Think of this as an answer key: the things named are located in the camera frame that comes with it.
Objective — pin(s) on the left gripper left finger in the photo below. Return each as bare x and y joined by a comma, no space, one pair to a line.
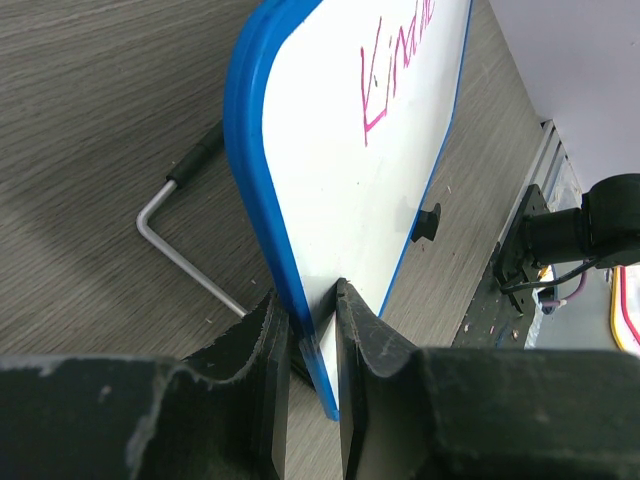
220,413

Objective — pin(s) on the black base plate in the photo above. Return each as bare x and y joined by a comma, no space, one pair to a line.
494,319

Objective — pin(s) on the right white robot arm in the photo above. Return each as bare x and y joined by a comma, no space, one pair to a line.
604,228

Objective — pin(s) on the blue framed whiteboard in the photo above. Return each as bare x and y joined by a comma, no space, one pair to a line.
336,114

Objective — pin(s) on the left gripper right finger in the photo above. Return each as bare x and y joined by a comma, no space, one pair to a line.
410,412

